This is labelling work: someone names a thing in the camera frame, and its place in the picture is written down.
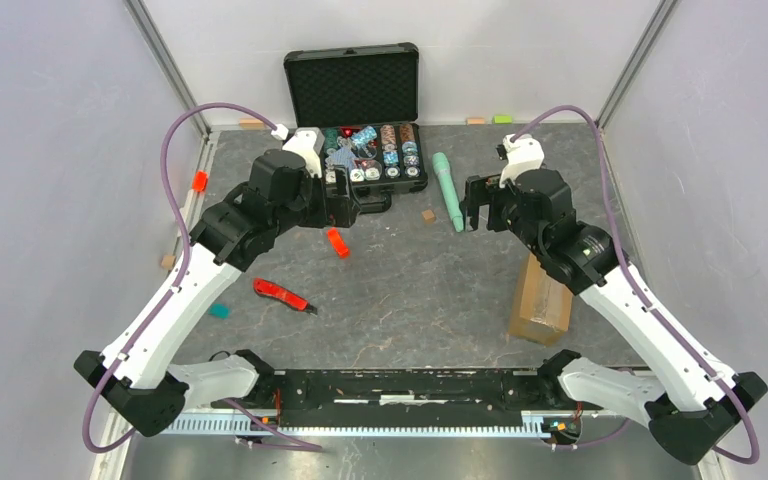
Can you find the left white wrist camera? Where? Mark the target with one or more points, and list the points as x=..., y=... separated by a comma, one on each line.
x=306, y=142

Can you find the orange rectangular block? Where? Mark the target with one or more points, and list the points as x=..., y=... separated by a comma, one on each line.
x=338, y=244

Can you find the red black utility knife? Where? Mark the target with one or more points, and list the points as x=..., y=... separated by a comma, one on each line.
x=273, y=291

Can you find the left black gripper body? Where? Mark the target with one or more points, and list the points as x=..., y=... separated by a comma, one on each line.
x=337, y=208

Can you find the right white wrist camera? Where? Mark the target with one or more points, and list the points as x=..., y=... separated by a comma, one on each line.
x=521, y=155

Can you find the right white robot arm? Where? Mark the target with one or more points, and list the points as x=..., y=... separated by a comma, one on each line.
x=692, y=400

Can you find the brown cardboard express box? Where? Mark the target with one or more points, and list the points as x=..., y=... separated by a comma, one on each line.
x=541, y=309

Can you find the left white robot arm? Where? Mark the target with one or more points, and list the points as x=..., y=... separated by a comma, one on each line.
x=135, y=374

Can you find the orange block on rail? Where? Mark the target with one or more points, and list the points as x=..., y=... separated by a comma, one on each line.
x=200, y=182

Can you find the teal small block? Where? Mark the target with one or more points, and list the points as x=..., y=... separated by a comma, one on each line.
x=219, y=311

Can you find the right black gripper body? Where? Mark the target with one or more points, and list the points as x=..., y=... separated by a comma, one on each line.
x=483, y=190

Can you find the wooden block left edge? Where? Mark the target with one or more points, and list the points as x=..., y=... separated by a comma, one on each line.
x=168, y=262

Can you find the small wooden cube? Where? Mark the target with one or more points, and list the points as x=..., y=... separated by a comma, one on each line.
x=428, y=216

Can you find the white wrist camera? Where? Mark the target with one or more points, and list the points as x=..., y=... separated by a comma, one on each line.
x=521, y=155
x=306, y=142

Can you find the mint green marker pen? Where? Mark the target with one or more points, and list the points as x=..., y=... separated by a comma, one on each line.
x=442, y=170

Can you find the white slotted cable duct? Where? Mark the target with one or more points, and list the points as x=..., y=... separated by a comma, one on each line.
x=235, y=423

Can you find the green block back wall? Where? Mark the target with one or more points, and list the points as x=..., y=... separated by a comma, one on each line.
x=502, y=119

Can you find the wooden block back wall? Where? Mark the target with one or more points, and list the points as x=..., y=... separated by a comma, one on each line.
x=251, y=124

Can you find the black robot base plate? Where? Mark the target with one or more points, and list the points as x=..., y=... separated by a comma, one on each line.
x=403, y=398

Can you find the black poker chip case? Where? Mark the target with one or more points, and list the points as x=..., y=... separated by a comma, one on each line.
x=364, y=99

